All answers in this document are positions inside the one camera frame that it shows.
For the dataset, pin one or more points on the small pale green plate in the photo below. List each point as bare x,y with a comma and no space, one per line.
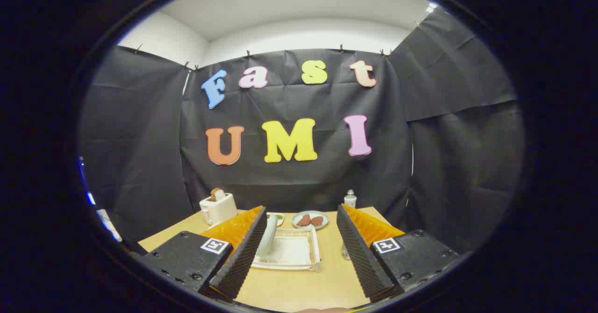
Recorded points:
322,215

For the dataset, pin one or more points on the black backdrop cloth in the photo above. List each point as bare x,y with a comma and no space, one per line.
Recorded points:
303,187

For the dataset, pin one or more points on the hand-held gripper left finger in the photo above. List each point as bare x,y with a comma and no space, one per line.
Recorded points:
243,257

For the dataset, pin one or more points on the white sectioned condiment tray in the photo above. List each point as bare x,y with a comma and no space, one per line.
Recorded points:
279,218

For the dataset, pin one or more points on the white toaster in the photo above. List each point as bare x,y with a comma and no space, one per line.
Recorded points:
218,209

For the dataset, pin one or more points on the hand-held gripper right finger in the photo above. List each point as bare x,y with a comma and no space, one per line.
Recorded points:
359,257

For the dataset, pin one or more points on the large pale green plate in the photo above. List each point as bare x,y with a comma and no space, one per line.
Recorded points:
270,233

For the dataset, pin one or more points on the toasted bread slice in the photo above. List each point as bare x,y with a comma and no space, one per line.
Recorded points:
217,194

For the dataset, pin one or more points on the brown meat piece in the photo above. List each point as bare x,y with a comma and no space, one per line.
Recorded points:
304,220
317,220

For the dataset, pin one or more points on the clear bottle with green liquid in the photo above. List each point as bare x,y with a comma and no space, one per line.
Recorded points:
350,200

